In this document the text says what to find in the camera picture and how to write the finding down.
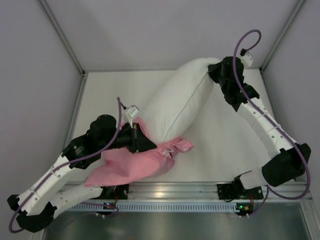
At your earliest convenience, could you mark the white pillow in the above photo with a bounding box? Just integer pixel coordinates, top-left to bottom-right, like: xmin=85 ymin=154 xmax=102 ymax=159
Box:
xmin=139 ymin=57 xmax=221 ymax=144

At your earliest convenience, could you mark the right aluminium frame post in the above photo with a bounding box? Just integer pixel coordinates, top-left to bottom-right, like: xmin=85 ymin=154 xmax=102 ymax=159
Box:
xmin=259 ymin=0 xmax=308 ymax=74

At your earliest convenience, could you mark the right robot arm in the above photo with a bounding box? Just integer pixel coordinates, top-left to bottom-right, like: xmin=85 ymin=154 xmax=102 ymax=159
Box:
xmin=208 ymin=56 xmax=311 ymax=192

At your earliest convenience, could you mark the white slotted cable duct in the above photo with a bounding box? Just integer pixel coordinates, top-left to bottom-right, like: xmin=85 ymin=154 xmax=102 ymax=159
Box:
xmin=69 ymin=201 xmax=253 ymax=212

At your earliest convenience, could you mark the pink floral pillowcase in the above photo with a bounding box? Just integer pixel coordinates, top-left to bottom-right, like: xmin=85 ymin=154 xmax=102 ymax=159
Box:
xmin=84 ymin=133 xmax=194 ymax=187

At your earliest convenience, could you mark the aluminium frame post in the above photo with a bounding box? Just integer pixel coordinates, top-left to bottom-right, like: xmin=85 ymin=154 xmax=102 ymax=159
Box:
xmin=36 ymin=0 xmax=86 ymax=76
xmin=259 ymin=0 xmax=308 ymax=74

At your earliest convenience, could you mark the left aluminium frame post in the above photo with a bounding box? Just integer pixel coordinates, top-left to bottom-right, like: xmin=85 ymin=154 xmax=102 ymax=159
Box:
xmin=36 ymin=0 xmax=86 ymax=76

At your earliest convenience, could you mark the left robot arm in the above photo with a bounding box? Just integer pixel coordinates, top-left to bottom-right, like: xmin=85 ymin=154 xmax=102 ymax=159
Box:
xmin=7 ymin=114 xmax=157 ymax=233

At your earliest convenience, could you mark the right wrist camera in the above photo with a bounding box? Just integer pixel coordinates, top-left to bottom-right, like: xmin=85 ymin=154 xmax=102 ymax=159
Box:
xmin=240 ymin=48 xmax=253 ymax=69

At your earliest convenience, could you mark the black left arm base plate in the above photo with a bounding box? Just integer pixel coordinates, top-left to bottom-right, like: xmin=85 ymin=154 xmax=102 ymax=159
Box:
xmin=98 ymin=184 xmax=130 ymax=200

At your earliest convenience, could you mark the aluminium front rail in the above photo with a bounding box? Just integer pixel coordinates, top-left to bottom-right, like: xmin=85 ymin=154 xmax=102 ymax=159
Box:
xmin=62 ymin=181 xmax=313 ymax=201

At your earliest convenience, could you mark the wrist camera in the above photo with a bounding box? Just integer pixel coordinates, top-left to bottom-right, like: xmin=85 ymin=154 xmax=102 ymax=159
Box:
xmin=124 ymin=105 xmax=140 ymax=127
xmin=240 ymin=48 xmax=253 ymax=69

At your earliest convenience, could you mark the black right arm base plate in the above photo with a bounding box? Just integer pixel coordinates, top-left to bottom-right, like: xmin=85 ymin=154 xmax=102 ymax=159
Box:
xmin=217 ymin=182 xmax=264 ymax=202

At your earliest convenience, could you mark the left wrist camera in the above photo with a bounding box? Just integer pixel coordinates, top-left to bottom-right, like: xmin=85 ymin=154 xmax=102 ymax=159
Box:
xmin=124 ymin=105 xmax=140 ymax=127

